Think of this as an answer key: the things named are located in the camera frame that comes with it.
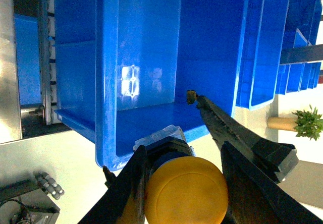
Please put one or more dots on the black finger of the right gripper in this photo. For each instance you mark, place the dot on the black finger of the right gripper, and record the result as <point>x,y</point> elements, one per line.
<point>274,159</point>

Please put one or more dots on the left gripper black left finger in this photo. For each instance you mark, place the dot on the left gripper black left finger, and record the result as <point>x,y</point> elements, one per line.
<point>123,202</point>

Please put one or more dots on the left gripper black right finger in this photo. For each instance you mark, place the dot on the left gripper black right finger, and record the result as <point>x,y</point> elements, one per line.
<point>254,197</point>

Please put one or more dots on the yellow mushroom push button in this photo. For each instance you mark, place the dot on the yellow mushroom push button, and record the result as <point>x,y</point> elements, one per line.
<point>181,187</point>

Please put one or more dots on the green potted plant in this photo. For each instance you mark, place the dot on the green potted plant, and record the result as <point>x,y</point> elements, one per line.
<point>308,123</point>

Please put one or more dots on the blue bin stack background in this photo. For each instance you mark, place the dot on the blue bin stack background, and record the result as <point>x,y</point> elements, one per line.
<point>301,29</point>

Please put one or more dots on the blue bin upper right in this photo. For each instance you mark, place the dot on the blue bin upper right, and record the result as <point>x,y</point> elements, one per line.
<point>124,66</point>

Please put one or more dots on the blue bin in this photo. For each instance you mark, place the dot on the blue bin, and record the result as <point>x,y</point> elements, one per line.
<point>124,66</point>
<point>265,27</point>

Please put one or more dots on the blue bin far right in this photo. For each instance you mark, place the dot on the blue bin far right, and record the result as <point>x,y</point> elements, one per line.
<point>265,27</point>

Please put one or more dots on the black device with cables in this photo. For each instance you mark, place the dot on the black device with cables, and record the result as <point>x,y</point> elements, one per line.
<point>31,200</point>

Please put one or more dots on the metal shelf rack frame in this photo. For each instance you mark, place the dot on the metal shelf rack frame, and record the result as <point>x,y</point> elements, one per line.
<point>28,70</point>

